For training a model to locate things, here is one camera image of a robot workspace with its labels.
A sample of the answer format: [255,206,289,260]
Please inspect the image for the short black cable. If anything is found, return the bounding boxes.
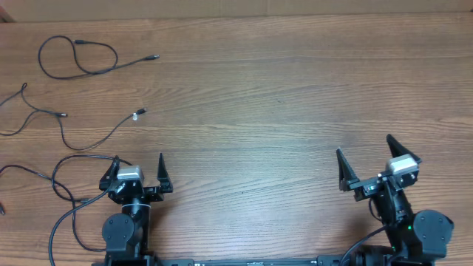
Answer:
[0,82,148,152]

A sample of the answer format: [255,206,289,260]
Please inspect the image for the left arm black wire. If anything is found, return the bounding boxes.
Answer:
[47,186,112,266]

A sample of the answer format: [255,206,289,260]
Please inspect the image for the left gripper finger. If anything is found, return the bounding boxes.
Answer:
[157,153,173,193]
[99,156,120,191]

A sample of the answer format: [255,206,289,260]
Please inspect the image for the black cable silver plugs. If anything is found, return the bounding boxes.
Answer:
[1,154,116,253]

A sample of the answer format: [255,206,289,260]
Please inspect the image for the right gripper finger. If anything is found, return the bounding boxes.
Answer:
[386,134,422,163]
[336,148,359,191]

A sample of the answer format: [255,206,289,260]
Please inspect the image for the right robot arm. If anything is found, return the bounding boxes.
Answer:
[336,134,455,265]

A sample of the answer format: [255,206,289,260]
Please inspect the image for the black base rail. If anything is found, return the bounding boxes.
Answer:
[92,253,433,266]

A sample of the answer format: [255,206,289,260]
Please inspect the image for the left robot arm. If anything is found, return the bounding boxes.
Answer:
[99,155,173,265]

